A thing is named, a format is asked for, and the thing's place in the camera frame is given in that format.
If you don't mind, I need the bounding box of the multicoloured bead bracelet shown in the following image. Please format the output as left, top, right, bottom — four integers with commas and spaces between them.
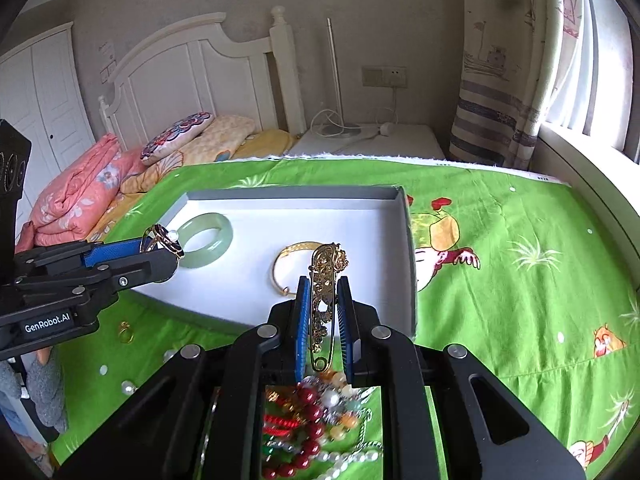
317, 369, 373, 441

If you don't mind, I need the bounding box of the gold bangle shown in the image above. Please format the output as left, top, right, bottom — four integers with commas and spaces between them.
272, 241, 322, 296

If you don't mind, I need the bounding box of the striped printed curtain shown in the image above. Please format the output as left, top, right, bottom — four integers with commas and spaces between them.
447, 0, 586, 171

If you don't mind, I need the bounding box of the patterned embroidered pillow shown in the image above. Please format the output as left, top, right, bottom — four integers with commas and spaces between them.
140, 111, 215, 166

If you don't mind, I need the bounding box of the wall sticker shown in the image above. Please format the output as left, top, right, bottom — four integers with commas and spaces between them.
97, 40, 118, 85

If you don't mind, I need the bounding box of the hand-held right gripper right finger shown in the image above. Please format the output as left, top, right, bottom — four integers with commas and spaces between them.
336, 276, 586, 480

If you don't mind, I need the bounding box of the white window sill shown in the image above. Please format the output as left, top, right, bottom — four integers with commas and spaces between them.
537, 122, 640, 281

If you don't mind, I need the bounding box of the red string bracelet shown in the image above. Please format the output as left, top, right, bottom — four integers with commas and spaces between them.
262, 400, 303, 438

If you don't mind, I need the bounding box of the yellow pillow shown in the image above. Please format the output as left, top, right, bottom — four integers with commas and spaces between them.
232, 129, 296, 161

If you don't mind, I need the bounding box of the white nightstand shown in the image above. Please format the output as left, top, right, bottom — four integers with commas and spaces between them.
290, 122, 446, 161

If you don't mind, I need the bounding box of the green printed cloth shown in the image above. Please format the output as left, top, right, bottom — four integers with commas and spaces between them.
50, 152, 640, 480

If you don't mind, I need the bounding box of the person's left forearm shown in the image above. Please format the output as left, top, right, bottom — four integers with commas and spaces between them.
0, 355, 68, 443

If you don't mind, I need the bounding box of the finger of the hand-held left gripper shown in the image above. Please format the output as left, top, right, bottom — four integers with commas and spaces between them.
14, 239, 151, 276
20, 249, 183, 311

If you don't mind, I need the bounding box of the yellow floral quilt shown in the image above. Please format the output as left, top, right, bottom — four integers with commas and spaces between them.
120, 115, 256, 196

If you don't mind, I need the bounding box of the white bed headboard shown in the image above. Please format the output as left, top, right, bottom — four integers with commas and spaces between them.
97, 6, 307, 146

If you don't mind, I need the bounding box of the dark pearl ring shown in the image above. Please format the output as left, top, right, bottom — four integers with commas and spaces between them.
141, 224, 185, 260

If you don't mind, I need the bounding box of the wall socket plate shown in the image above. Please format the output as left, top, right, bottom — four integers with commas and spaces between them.
361, 65, 408, 87

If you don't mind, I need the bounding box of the white wardrobe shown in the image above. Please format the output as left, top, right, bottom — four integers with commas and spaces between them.
0, 22, 96, 241

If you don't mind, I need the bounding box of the pink floral quilt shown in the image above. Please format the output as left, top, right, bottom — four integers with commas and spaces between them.
27, 134, 146, 248

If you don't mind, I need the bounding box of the sheer white curtain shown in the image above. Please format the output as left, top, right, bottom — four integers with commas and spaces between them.
542, 0, 633, 153

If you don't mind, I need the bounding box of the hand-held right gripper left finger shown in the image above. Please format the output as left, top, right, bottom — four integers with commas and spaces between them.
57, 276, 311, 480

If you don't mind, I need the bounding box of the white desk lamp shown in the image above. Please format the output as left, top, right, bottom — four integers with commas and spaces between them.
309, 17, 362, 138

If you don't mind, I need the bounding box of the green jade bangle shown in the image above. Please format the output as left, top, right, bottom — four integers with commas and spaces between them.
175, 212, 235, 268

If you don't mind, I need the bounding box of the gold brooch pin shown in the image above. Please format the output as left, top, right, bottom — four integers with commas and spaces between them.
307, 242, 351, 368

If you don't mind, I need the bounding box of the white jewelry box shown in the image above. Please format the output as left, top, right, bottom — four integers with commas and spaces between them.
102, 185, 418, 341

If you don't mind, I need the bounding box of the dark red bead bracelet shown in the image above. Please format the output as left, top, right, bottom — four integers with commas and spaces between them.
262, 382, 333, 480

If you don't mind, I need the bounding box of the white charger with cable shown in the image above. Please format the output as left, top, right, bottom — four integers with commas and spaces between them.
377, 82, 403, 137

